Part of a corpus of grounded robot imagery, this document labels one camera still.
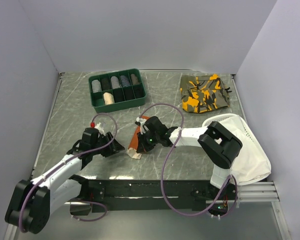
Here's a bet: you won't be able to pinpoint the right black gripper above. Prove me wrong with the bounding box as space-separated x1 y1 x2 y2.
137 129 160 153

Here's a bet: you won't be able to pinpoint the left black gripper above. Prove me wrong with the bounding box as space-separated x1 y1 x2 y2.
91 131 125 158

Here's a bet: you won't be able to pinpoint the orange underwear beige waistband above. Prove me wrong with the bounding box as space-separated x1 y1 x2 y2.
126 125 142 160

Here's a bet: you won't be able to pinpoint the green divided organizer tray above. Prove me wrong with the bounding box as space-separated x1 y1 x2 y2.
88 68 147 113

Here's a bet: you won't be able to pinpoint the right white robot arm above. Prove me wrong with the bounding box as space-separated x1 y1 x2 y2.
135 116 243 200

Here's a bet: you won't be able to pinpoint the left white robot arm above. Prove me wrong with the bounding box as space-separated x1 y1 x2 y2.
4 127 125 234

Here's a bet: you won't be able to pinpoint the beige rolled underwear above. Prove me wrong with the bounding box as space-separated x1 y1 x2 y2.
103 92 115 105

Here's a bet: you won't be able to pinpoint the brown rolled sock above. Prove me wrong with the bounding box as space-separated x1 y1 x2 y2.
130 73 141 85

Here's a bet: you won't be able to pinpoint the blue striped rolled sock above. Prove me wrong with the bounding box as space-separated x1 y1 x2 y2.
120 75 131 88

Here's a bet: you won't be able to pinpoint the grey striped rolled sock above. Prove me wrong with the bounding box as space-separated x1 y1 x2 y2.
91 79 102 93

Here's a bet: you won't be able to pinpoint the white grey rolled sock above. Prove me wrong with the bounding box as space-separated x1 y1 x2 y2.
110 76 121 89

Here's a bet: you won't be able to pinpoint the dark grey rolled sock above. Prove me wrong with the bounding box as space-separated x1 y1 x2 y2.
100 78 112 91

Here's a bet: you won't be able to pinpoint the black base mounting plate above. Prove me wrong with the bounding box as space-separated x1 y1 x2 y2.
59 179 238 218

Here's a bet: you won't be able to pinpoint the camouflage orange shorts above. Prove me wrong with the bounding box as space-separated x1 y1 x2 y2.
179 73 232 114

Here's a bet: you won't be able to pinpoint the white laundry basket with cloth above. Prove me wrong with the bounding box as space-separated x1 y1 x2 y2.
202 113 272 186

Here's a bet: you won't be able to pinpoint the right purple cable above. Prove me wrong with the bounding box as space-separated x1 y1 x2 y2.
136 102 238 217

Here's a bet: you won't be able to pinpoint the purple cable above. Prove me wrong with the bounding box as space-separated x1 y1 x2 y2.
18 113 118 233
136 102 238 217

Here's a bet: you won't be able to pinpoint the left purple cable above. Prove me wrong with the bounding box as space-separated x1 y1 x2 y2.
18 113 118 233

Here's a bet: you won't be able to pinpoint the aluminium rail frame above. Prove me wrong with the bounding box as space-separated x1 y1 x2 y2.
238 181 280 203

